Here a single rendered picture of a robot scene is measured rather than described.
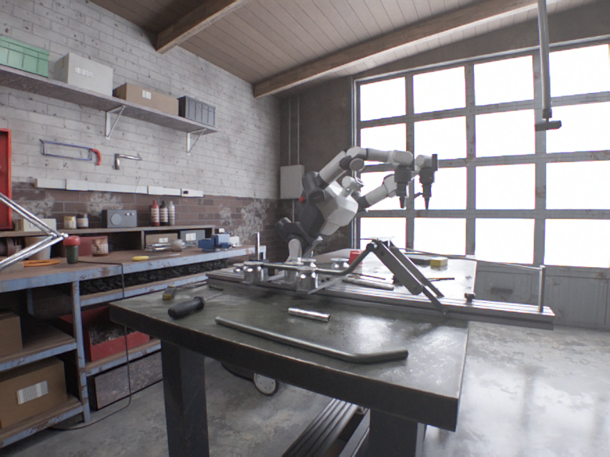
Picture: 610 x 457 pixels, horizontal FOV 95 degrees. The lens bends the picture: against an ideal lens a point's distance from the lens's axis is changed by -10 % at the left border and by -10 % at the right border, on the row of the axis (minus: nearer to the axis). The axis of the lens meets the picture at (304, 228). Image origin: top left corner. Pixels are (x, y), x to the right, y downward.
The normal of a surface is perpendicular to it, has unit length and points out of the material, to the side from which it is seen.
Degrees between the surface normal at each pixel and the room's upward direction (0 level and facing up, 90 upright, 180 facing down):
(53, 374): 91
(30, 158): 90
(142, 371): 90
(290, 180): 90
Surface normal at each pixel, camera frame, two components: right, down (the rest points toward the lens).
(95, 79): 0.87, 0.04
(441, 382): 0.00, -1.00
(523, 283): -0.50, 0.04
